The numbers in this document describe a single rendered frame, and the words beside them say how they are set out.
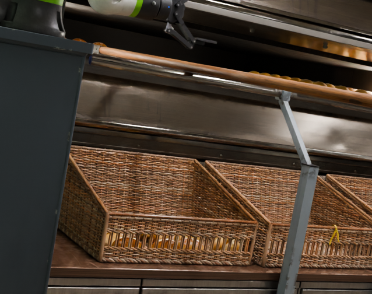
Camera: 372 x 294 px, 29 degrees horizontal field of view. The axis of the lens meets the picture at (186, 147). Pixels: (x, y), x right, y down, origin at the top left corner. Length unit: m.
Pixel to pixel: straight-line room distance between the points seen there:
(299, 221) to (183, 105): 0.69
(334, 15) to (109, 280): 1.53
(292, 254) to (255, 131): 0.70
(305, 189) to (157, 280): 0.56
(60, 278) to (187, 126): 0.91
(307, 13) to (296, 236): 1.02
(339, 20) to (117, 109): 1.04
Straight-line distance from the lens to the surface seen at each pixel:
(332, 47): 3.07
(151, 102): 2.72
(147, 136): 2.72
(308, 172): 2.37
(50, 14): 1.40
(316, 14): 3.06
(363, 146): 3.31
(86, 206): 2.31
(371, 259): 2.82
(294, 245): 2.41
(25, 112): 1.37
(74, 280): 2.14
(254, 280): 2.43
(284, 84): 1.92
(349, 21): 3.17
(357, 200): 3.03
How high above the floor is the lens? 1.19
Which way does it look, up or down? 6 degrees down
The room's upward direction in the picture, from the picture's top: 10 degrees clockwise
